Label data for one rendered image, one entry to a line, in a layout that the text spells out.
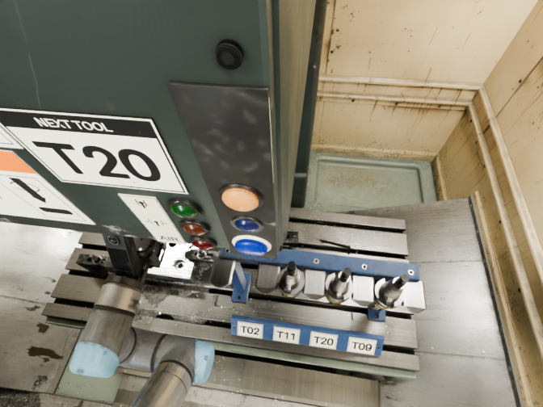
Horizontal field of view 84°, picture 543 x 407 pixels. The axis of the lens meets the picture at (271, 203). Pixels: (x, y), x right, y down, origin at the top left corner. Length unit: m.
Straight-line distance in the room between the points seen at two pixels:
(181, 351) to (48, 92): 0.56
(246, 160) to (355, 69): 1.23
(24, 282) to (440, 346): 1.58
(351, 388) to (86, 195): 1.06
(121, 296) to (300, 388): 0.71
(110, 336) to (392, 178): 1.47
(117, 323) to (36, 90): 0.50
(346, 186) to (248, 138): 1.50
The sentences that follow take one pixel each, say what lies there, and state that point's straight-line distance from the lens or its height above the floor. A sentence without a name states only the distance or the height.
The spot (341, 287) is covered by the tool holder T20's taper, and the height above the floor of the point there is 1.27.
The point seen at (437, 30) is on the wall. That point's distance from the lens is 1.35.
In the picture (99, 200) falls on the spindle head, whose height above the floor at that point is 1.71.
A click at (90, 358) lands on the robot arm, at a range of 0.64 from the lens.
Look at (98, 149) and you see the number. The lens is 0.21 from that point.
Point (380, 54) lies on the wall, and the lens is 1.36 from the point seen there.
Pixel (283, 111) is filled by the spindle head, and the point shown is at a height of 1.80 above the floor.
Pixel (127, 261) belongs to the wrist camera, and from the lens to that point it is 0.65.
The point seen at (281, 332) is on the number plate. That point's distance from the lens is 0.98.
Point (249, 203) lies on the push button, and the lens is 0.20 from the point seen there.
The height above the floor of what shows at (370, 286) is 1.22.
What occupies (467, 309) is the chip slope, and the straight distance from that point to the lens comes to 1.28.
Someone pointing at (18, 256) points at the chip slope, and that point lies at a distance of 1.65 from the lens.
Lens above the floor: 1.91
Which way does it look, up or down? 59 degrees down
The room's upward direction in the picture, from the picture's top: 4 degrees counter-clockwise
